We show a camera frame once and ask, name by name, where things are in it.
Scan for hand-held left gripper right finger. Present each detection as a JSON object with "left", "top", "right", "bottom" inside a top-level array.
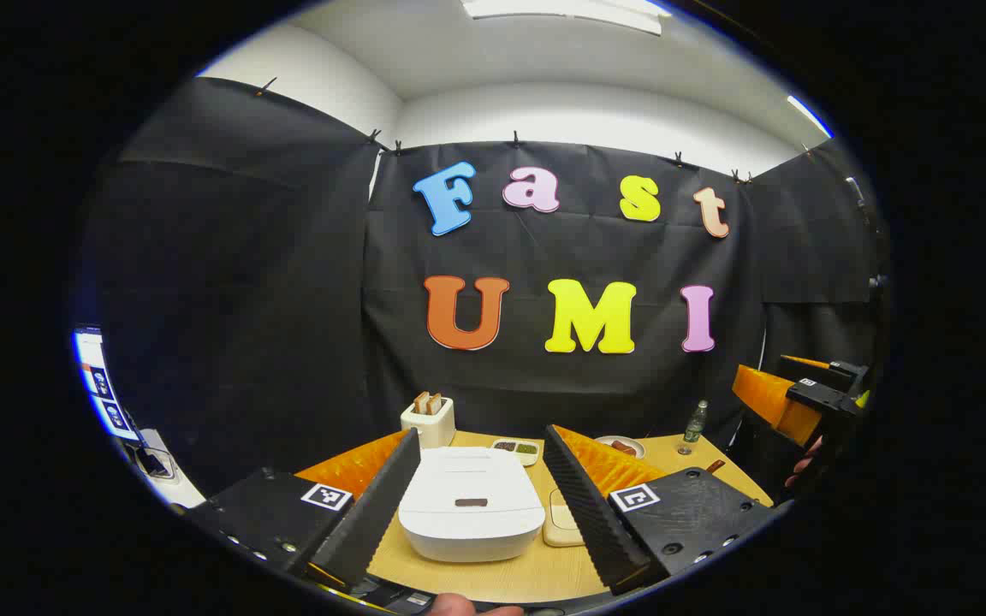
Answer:
[{"left": 542, "top": 423, "right": 790, "bottom": 597}]

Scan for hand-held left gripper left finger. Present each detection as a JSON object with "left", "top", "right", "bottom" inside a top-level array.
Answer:
[{"left": 185, "top": 427, "right": 423, "bottom": 591}]

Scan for clear rice box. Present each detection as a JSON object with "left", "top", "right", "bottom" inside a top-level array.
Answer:
[{"left": 542, "top": 488, "right": 586, "bottom": 548}]

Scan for white rice cooker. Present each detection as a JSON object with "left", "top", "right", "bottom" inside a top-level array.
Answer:
[{"left": 397, "top": 447, "right": 547, "bottom": 563}]

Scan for white round plate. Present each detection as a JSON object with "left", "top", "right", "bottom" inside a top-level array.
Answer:
[{"left": 594, "top": 435, "right": 646, "bottom": 460}]

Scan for white divided bean dish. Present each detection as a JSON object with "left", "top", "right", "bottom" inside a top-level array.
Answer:
[{"left": 490, "top": 438, "right": 541, "bottom": 467}]

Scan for white toaster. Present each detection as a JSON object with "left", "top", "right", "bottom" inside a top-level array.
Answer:
[{"left": 400, "top": 396, "right": 457, "bottom": 450}]

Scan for green glass bottle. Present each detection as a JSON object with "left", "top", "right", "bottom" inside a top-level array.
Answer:
[{"left": 682, "top": 400, "right": 709, "bottom": 446}]

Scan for small black device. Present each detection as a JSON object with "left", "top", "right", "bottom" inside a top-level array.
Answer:
[{"left": 138, "top": 445, "right": 175, "bottom": 480}]

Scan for black backdrop cloth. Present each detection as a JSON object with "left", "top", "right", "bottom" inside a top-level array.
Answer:
[{"left": 86, "top": 77, "right": 892, "bottom": 497}]

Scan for lit computer monitor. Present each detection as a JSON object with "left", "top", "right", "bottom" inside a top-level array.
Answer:
[{"left": 74, "top": 325, "right": 143, "bottom": 441}]

